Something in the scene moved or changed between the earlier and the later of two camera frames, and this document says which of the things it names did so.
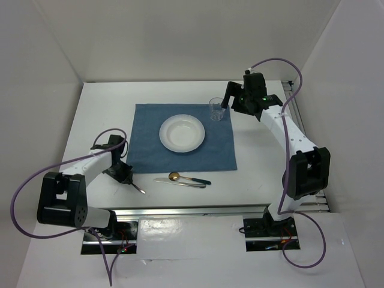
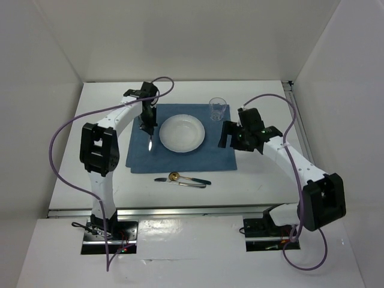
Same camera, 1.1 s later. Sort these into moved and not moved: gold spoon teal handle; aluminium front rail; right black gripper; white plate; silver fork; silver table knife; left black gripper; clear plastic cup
Moved: silver fork; right black gripper; left black gripper
Not moved: white plate; clear plastic cup; gold spoon teal handle; aluminium front rail; silver table knife
